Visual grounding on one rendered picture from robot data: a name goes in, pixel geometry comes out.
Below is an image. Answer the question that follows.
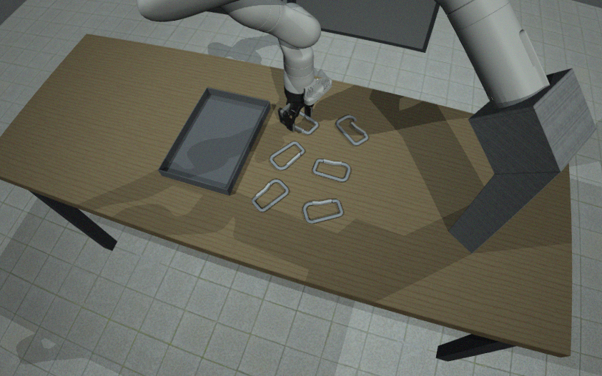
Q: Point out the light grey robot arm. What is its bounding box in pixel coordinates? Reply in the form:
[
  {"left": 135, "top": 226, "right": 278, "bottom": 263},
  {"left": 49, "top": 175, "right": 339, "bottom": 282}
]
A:
[{"left": 137, "top": 0, "right": 550, "bottom": 109}]

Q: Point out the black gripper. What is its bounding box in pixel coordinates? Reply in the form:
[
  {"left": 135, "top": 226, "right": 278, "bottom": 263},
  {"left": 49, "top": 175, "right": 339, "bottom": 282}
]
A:
[{"left": 278, "top": 85, "right": 314, "bottom": 132}]

